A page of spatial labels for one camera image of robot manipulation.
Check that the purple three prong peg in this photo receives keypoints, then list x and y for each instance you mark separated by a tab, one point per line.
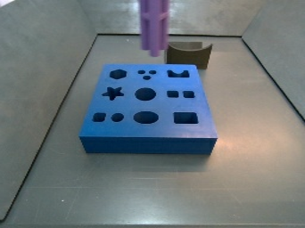
154	25

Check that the blue shape sorter block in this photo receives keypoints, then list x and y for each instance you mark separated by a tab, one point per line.
148	109

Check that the dark curved arch block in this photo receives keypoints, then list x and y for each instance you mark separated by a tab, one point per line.
188	53

